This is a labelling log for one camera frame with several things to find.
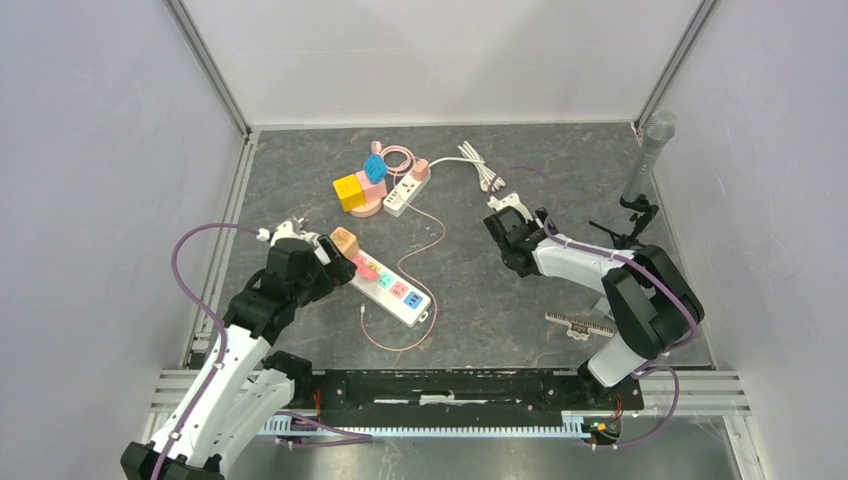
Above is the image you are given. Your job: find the large white power strip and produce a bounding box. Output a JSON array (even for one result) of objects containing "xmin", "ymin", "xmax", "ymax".
[{"xmin": 350, "ymin": 247, "xmax": 432, "ymax": 327}]

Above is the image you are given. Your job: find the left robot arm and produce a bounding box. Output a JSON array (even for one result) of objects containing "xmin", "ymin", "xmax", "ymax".
[{"xmin": 120, "ymin": 221, "xmax": 356, "ymax": 479}]

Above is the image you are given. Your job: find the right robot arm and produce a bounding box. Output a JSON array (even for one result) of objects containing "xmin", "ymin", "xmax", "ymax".
[{"xmin": 483, "ymin": 206, "xmax": 705, "ymax": 408}]

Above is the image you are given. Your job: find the pink plug adapter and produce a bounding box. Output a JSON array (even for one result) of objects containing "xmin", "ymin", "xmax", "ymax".
[{"xmin": 353, "ymin": 254, "xmax": 380, "ymax": 281}]

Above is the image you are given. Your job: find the pink round socket stack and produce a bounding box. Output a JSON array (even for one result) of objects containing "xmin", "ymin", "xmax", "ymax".
[{"xmin": 349, "ymin": 170, "xmax": 388, "ymax": 218}]

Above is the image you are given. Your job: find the light blue plug adapter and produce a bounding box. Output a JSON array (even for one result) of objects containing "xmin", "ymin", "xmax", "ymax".
[{"xmin": 363, "ymin": 153, "xmax": 388, "ymax": 184}]

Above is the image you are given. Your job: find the salmon plug on strip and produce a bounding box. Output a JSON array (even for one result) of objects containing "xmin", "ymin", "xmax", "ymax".
[{"xmin": 411, "ymin": 158, "xmax": 430, "ymax": 183}]

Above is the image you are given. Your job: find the tan cube adapter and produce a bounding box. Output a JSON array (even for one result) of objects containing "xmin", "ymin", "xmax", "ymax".
[{"xmin": 330, "ymin": 227, "xmax": 360, "ymax": 260}]

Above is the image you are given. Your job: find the yellow cube adapter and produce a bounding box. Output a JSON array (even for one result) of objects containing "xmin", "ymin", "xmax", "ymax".
[{"xmin": 332, "ymin": 174, "xmax": 366, "ymax": 212}]

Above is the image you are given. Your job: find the small white power strip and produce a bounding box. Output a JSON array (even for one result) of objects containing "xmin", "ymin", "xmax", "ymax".
[{"xmin": 382, "ymin": 169, "xmax": 431, "ymax": 217}]

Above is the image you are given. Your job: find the black microphone tripod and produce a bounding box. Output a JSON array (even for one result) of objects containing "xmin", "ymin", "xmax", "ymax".
[{"xmin": 588, "ymin": 194, "xmax": 661, "ymax": 250}]

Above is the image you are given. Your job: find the white comb-like part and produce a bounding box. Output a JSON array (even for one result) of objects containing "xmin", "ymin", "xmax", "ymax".
[{"xmin": 545, "ymin": 312, "xmax": 616, "ymax": 341}]

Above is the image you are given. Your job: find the grey microphone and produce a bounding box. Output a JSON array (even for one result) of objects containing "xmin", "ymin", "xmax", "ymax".
[{"xmin": 620, "ymin": 111, "xmax": 677, "ymax": 206}]

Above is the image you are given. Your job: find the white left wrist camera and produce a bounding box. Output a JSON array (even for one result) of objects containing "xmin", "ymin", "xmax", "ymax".
[{"xmin": 256, "ymin": 217, "xmax": 319, "ymax": 247}]

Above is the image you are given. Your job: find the white coiled power cord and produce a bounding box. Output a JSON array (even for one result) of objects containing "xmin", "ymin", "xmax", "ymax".
[{"xmin": 427, "ymin": 140, "xmax": 507, "ymax": 194}]

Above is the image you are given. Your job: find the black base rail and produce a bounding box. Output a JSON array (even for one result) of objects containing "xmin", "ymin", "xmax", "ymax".
[{"xmin": 288, "ymin": 368, "xmax": 645, "ymax": 428}]

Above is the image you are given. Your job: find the white cable duct strip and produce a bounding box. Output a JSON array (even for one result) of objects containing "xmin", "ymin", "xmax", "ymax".
[{"xmin": 258, "ymin": 412, "xmax": 621, "ymax": 440}]

